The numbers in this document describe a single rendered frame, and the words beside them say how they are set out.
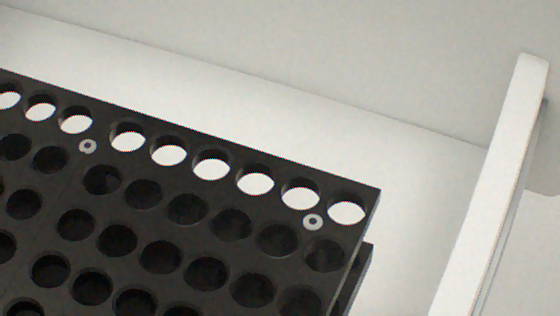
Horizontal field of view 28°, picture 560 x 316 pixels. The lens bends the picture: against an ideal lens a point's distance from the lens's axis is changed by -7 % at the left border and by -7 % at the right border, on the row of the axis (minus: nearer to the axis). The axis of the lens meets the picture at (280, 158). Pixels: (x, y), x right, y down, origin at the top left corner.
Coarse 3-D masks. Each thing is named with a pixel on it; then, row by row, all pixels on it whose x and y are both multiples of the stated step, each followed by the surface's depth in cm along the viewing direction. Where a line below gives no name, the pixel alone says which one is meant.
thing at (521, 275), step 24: (528, 192) 52; (528, 216) 51; (552, 216) 51; (528, 240) 50; (552, 240) 50; (504, 264) 49; (528, 264) 49; (552, 264) 49; (504, 288) 49; (528, 288) 49; (552, 288) 49; (504, 312) 48; (528, 312) 48; (552, 312) 48
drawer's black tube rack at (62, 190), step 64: (0, 128) 36; (0, 192) 38; (64, 192) 34; (128, 192) 35; (192, 192) 34; (0, 256) 36; (64, 256) 33; (128, 256) 33; (192, 256) 33; (256, 256) 33; (320, 256) 35
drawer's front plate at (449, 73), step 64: (0, 0) 48; (64, 0) 47; (128, 0) 45; (192, 0) 44; (256, 0) 43; (320, 0) 41; (384, 0) 40; (448, 0) 39; (512, 0) 37; (256, 64) 45; (320, 64) 44; (384, 64) 42; (448, 64) 41; (512, 64) 40; (448, 128) 44
